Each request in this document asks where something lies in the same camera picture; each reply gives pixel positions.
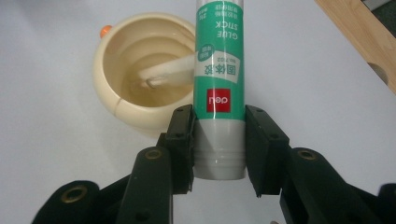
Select cream ribbed pen holder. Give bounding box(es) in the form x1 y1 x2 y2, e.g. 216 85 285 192
92 12 197 138

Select white table mat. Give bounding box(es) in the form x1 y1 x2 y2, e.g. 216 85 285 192
0 0 396 224

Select green and white glue stick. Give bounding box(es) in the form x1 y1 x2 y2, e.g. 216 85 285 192
192 0 248 181

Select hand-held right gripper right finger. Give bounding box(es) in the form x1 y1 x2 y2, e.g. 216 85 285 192
244 105 385 224

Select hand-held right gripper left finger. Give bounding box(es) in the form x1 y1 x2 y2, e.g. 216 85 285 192
115 104 197 224

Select white pen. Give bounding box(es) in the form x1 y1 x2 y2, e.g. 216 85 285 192
136 54 196 90

